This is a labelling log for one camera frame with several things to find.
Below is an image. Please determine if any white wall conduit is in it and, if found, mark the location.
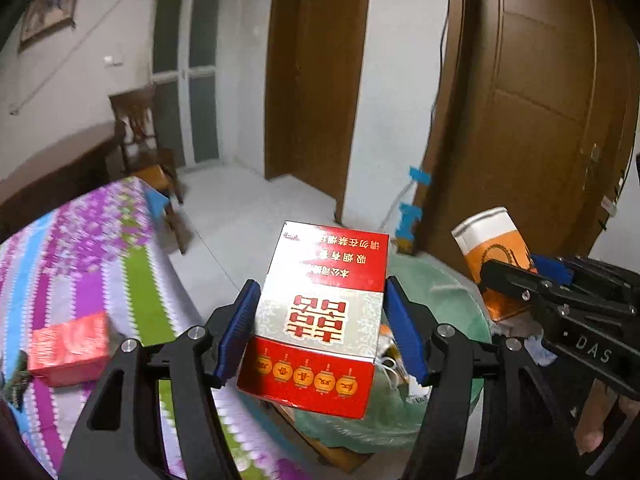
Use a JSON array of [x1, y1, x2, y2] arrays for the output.
[[9, 0, 163, 113]]

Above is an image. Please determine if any wide brown wooden door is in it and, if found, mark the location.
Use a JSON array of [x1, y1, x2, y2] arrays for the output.
[[417, 0, 640, 307]]

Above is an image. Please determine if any large blue tape piece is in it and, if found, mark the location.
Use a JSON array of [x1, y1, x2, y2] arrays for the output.
[[394, 203, 424, 241]]

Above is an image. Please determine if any white blue crumpled bag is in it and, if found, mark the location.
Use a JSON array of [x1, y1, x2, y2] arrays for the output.
[[522, 332, 558, 368]]

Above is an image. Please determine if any brown wooden box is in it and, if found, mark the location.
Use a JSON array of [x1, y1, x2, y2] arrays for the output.
[[277, 402, 377, 475]]

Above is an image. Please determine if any metal door handle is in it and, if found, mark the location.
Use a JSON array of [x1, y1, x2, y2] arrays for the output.
[[581, 144, 627, 222]]

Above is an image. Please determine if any wooden chair with orange seat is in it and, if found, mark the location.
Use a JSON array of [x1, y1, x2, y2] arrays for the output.
[[132, 163, 196, 256]]

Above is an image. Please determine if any orange paper cup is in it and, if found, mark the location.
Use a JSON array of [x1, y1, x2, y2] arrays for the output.
[[450, 206, 539, 324]]

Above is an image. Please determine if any person's right hand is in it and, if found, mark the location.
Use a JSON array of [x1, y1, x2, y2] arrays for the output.
[[572, 377, 622, 457]]

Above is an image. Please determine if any glass double door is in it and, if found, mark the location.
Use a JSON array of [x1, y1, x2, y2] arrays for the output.
[[149, 0, 231, 169]]

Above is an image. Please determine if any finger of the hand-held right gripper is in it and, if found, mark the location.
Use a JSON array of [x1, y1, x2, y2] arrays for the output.
[[530, 254, 640, 307], [478, 258, 572, 320]]

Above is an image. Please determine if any white floor cable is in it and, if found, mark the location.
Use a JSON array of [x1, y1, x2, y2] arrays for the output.
[[379, 179, 417, 233]]

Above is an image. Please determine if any narrow brown wooden door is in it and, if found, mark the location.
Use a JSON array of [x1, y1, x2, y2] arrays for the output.
[[263, 0, 374, 224]]

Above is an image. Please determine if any dark green wrapper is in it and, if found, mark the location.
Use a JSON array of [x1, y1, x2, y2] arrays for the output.
[[0, 352, 32, 412]]

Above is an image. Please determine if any red and silver cigarette box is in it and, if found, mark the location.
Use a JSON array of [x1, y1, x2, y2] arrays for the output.
[[235, 220, 391, 420]]

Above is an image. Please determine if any framed picture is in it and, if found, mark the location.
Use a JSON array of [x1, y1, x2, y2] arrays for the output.
[[17, 0, 85, 55]]

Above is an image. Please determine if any blue cloth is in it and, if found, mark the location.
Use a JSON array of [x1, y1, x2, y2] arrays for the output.
[[148, 190, 171, 222]]

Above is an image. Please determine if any floral striped tablecloth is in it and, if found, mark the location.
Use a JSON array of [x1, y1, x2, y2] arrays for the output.
[[0, 176, 321, 480]]

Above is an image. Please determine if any dark wooden chair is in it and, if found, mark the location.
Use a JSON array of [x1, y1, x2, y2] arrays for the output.
[[108, 84, 177, 173]]

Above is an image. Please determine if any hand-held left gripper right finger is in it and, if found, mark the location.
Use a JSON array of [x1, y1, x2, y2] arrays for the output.
[[383, 275, 581, 480]]

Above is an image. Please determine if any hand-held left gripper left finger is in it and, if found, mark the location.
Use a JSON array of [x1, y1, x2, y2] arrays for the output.
[[57, 279, 263, 480]]

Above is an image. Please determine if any round wooden table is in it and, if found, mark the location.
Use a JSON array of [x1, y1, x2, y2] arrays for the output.
[[0, 122, 127, 234]]

